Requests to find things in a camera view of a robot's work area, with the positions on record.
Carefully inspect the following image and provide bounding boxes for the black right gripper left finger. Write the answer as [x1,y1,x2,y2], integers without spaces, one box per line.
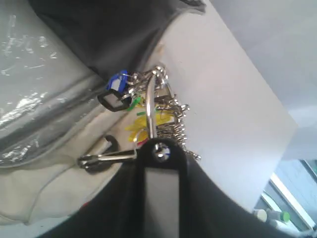
[41,146,149,238]

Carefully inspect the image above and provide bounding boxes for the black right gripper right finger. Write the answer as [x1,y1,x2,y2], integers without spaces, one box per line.
[179,156,289,238]

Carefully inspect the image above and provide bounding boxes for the colourful key tag bunch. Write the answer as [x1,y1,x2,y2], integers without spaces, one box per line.
[77,64,203,238]

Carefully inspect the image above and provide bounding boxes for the cream fabric duffel bag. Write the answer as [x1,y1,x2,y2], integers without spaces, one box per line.
[0,0,206,226]

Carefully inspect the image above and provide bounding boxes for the white plastic-wrapped bag base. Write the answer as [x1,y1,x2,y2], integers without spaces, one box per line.
[0,0,102,168]

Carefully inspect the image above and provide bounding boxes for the white bottle with green cap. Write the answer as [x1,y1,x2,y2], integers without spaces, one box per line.
[253,209,290,222]

